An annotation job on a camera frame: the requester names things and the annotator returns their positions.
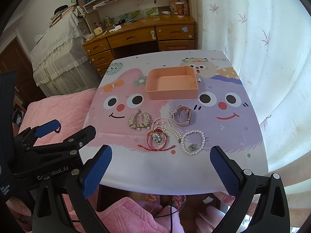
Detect cartoon printed tablecloth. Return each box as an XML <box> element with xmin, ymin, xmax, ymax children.
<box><xmin>80</xmin><ymin>50</ymin><xmax>268</xmax><ymax>195</ymax></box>

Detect white lace covered furniture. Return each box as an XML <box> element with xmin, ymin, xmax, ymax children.
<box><xmin>30</xmin><ymin>12</ymin><xmax>101</xmax><ymax>97</ymax></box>

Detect red string bracelet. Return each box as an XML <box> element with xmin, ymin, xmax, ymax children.
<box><xmin>137</xmin><ymin>128</ymin><xmax>177</xmax><ymax>152</ymax></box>

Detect long pearl necklace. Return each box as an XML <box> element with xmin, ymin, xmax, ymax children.
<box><xmin>150</xmin><ymin>117</ymin><xmax>183</xmax><ymax>144</ymax></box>

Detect red patterned cup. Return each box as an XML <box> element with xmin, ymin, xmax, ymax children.
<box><xmin>176</xmin><ymin>1</ymin><xmax>185</xmax><ymax>18</ymax></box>

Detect gold leaf hair comb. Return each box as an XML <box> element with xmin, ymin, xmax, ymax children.
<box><xmin>128</xmin><ymin>110</ymin><xmax>151</xmax><ymax>130</ymax></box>

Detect wooden desk with drawers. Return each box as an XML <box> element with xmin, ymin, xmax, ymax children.
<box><xmin>83</xmin><ymin>15</ymin><xmax>197</xmax><ymax>77</ymax></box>

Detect pink plastic tray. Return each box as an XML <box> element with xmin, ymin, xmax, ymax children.
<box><xmin>145</xmin><ymin>66</ymin><xmax>199</xmax><ymax>100</ymax></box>

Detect pearl bracelet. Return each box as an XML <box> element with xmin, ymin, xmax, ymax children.
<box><xmin>180</xmin><ymin>129</ymin><xmax>206</xmax><ymax>156</ymax></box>

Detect white floral curtain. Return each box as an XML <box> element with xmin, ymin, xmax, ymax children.
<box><xmin>190</xmin><ymin>0</ymin><xmax>310</xmax><ymax>194</ymax></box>

